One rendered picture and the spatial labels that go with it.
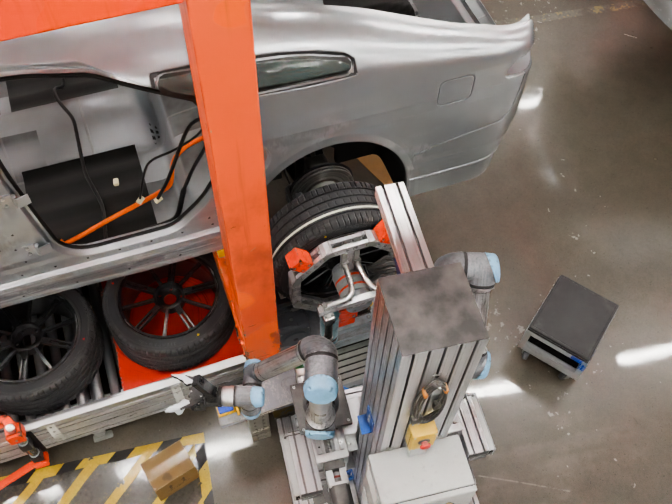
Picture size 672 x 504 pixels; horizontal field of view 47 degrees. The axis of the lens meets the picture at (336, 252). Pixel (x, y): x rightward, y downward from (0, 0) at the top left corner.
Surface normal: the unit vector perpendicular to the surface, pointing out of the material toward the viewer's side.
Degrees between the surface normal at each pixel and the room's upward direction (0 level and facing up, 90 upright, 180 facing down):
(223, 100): 90
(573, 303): 0
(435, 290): 0
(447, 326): 0
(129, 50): 37
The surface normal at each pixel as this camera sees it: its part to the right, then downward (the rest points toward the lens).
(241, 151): 0.34, 0.80
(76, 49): 0.30, 0.00
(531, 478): 0.03, -0.54
